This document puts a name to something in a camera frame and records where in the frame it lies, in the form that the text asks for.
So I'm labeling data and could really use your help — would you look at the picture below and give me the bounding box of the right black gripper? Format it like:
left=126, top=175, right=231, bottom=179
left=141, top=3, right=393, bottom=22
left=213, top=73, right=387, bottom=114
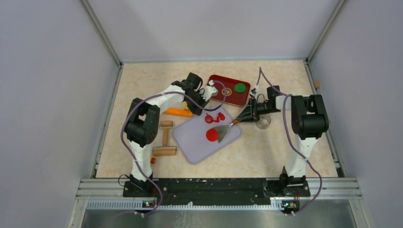
left=237, top=98, right=281, bottom=123

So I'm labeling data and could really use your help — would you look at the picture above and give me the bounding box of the red dough lump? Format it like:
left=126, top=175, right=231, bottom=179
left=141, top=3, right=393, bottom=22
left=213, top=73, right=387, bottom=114
left=204, top=112, right=226, bottom=124

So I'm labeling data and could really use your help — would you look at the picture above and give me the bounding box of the metal ring cutter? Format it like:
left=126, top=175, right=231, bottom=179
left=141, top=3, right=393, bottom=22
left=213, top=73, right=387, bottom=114
left=255, top=115, right=271, bottom=130

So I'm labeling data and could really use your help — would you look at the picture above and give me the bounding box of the dark red lacquer tray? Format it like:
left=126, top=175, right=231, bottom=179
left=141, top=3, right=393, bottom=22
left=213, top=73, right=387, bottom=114
left=209, top=75, right=251, bottom=107

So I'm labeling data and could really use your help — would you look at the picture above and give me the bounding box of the metal scraper wooden handle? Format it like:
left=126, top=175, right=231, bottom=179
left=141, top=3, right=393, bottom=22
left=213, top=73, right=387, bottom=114
left=213, top=119, right=241, bottom=143

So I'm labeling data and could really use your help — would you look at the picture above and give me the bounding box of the lavender plastic tray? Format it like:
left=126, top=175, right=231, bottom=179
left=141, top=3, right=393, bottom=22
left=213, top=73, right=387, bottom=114
left=172, top=107, right=242, bottom=164

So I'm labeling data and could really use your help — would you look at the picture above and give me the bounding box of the red round dough wrapper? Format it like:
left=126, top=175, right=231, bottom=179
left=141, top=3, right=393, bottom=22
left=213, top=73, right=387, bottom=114
left=206, top=128, right=219, bottom=142

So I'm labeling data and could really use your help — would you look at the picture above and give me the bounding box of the wooden dough roller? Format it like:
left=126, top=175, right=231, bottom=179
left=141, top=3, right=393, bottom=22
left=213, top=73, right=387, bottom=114
left=152, top=120, right=177, bottom=157

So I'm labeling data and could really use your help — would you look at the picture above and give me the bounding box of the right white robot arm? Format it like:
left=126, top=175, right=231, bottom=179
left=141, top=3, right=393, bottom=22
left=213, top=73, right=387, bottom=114
left=231, top=85, right=329, bottom=196

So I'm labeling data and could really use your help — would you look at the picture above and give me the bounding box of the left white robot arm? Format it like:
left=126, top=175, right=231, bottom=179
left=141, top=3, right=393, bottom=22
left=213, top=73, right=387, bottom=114
left=121, top=73, right=218, bottom=196

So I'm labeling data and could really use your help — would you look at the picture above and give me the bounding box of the orange plastic rolling pin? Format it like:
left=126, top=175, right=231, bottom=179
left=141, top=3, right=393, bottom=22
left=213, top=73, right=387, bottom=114
left=163, top=108, right=193, bottom=117

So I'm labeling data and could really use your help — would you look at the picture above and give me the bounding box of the green round disc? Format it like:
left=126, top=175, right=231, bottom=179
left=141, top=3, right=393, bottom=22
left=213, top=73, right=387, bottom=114
left=234, top=83, right=247, bottom=93

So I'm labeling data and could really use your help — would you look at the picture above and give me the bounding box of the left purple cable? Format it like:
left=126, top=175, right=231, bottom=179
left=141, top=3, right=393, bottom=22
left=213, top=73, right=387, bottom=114
left=120, top=80, right=227, bottom=217

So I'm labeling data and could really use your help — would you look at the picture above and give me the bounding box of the purple cable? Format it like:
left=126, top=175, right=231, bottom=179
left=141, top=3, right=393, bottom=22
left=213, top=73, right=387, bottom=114
left=120, top=80, right=227, bottom=217
left=255, top=66, right=323, bottom=216

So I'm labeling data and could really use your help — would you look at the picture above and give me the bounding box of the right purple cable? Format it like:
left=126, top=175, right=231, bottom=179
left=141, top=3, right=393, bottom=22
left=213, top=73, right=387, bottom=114
left=255, top=66, right=323, bottom=216

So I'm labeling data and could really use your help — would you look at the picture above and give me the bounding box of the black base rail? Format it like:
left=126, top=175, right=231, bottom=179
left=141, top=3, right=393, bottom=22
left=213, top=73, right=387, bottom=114
left=123, top=178, right=311, bottom=206

